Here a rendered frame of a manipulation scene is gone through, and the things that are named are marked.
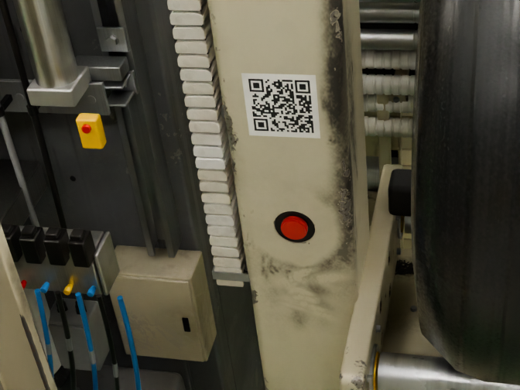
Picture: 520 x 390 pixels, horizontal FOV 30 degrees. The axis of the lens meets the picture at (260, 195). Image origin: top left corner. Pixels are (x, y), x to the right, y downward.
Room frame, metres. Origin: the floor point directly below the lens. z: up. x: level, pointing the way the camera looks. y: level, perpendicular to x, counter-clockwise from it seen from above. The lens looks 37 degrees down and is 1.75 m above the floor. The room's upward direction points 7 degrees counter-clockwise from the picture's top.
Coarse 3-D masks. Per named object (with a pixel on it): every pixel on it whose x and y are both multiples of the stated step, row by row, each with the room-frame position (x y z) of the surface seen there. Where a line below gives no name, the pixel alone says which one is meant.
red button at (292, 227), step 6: (294, 216) 0.83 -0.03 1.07; (282, 222) 0.83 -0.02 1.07; (288, 222) 0.83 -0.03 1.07; (294, 222) 0.82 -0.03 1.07; (300, 222) 0.82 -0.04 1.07; (282, 228) 0.83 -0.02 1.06; (288, 228) 0.83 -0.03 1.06; (294, 228) 0.82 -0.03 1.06; (300, 228) 0.82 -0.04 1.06; (306, 228) 0.82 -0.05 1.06; (288, 234) 0.83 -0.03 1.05; (294, 234) 0.82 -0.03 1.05; (300, 234) 0.82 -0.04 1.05
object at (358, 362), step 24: (384, 168) 1.07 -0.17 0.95; (384, 192) 1.01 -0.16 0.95; (384, 216) 0.96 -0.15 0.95; (384, 240) 0.92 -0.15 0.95; (384, 264) 0.87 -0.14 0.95; (360, 288) 0.84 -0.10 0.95; (384, 288) 0.86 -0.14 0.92; (360, 312) 0.80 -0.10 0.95; (384, 312) 0.85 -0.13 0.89; (360, 336) 0.76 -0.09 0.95; (360, 360) 0.72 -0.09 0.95; (360, 384) 0.70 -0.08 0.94
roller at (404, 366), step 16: (384, 352) 0.76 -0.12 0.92; (384, 368) 0.73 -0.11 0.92; (400, 368) 0.73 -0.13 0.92; (416, 368) 0.73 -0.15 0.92; (432, 368) 0.72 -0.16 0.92; (448, 368) 0.72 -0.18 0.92; (384, 384) 0.72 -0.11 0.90; (400, 384) 0.72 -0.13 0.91; (416, 384) 0.71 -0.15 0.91; (432, 384) 0.71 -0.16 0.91; (448, 384) 0.71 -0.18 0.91; (464, 384) 0.70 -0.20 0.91; (480, 384) 0.70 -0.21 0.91; (496, 384) 0.69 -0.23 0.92
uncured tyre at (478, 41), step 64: (448, 0) 0.70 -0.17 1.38; (512, 0) 0.66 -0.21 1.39; (448, 64) 0.66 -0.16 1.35; (512, 64) 0.63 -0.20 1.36; (448, 128) 0.63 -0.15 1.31; (512, 128) 0.60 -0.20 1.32; (448, 192) 0.61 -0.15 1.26; (512, 192) 0.58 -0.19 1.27; (448, 256) 0.59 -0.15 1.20; (512, 256) 0.57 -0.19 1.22; (448, 320) 0.60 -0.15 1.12; (512, 320) 0.57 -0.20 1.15; (512, 384) 0.62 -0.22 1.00
